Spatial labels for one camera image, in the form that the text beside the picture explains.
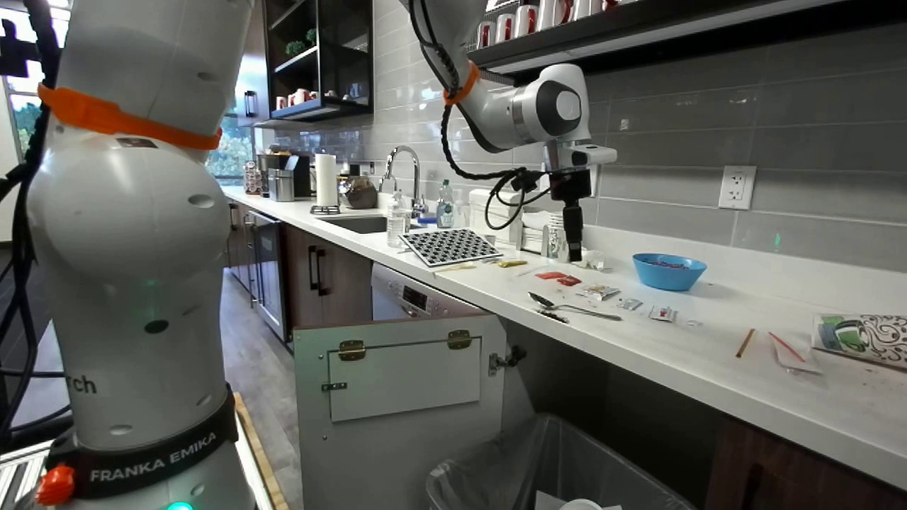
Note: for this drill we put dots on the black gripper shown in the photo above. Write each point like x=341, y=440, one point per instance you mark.
x=572, y=184

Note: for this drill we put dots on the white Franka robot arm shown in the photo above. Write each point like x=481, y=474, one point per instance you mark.
x=131, y=243

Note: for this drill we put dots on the grey trash bin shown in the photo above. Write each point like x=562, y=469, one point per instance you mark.
x=491, y=470

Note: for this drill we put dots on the crumpled white tissue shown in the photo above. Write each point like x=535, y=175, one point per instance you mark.
x=596, y=263

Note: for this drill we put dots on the red sauce packet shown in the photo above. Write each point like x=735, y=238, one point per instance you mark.
x=559, y=279

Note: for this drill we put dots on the silver ketchup packet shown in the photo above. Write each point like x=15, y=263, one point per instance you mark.
x=606, y=292

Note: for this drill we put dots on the white paper towel dispenser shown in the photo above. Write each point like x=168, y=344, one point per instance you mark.
x=491, y=215

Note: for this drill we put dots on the small black bar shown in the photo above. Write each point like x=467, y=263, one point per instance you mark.
x=555, y=314

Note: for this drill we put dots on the grey condiment packet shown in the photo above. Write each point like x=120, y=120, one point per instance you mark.
x=631, y=303

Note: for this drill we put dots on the blue bowl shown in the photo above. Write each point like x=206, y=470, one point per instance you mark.
x=669, y=273

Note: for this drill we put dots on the hot sauce packet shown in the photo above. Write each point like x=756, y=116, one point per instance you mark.
x=664, y=311

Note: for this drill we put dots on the black white checkered mat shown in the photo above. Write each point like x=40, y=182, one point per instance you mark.
x=450, y=248

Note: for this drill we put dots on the blue label bottle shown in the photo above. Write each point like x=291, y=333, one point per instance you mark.
x=447, y=207

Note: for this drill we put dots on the chrome faucet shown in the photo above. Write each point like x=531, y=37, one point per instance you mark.
x=419, y=187

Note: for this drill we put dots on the clear water bottle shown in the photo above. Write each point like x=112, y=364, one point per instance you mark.
x=397, y=228

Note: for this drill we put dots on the steel dishwasher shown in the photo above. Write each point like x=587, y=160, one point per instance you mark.
x=387, y=292

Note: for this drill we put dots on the amber honey stick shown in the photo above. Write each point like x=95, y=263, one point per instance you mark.
x=746, y=344

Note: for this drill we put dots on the dark kettle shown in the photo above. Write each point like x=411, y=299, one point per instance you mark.
x=358, y=191

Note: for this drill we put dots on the steel sink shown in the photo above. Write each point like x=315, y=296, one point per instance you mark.
x=355, y=225

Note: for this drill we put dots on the paper towel roll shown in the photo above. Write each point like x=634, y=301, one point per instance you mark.
x=328, y=182

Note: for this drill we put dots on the black open shelf unit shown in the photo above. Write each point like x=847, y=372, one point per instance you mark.
x=343, y=88

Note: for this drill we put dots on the white paper sheet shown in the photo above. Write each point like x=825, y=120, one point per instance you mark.
x=549, y=498

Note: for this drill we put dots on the coffee machine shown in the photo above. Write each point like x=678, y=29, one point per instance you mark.
x=287, y=175

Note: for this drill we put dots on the undercounter glass door fridge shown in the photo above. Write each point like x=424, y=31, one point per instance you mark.
x=264, y=273

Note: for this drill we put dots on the white wall outlet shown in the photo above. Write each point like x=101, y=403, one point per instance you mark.
x=596, y=184
x=739, y=187

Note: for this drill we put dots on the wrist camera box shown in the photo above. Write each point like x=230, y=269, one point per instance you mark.
x=596, y=157

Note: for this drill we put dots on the dark wall shelf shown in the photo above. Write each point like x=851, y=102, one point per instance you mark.
x=709, y=24

